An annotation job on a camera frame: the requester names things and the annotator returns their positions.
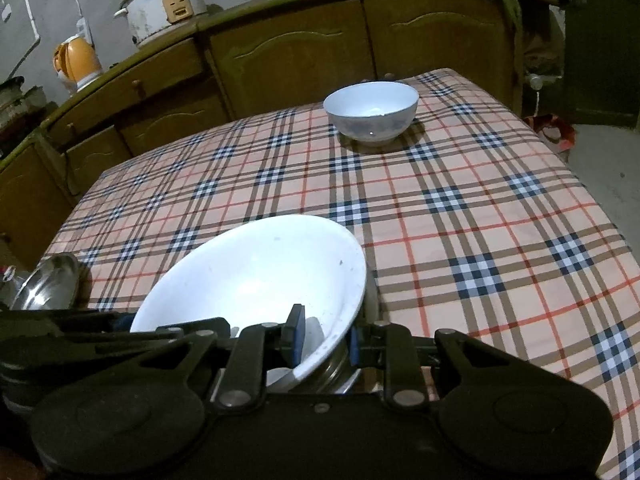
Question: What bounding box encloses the dark green door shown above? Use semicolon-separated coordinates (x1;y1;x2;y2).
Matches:
560;0;640;126

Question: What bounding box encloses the large steel plate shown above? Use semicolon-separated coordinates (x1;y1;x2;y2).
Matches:
9;252;83;312

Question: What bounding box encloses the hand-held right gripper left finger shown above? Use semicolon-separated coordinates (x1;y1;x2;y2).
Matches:
127;304;307;408

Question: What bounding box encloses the steel steamer pot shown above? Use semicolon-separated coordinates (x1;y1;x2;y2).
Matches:
0;76;31;111

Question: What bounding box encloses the red plastic bag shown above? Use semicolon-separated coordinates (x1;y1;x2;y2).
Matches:
524;112;577;153

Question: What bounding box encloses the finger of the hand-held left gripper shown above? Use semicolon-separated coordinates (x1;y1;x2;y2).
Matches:
107;311;136;335

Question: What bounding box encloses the steel bowl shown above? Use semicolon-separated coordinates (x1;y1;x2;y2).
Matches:
300;340;362;395

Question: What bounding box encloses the orange electric kettle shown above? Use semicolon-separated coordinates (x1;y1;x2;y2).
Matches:
52;35;104;93

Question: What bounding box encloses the plaid tablecloth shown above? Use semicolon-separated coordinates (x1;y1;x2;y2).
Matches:
40;67;640;480

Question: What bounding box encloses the deep white bowl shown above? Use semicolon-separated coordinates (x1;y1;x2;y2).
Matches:
322;81;420;147

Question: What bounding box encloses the white rice cooker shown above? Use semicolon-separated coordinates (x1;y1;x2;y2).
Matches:
114;0;208;50

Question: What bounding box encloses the wooden single-door cabinet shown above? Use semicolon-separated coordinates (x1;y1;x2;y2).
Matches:
0;135;76;256

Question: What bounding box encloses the wooden two-door cabinet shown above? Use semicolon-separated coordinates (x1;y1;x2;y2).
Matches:
197;0;526;121

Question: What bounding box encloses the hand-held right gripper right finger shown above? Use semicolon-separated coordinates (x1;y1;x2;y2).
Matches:
349;322;511;407

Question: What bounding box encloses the wide white bowl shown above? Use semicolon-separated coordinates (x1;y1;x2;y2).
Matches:
130;214;368;386

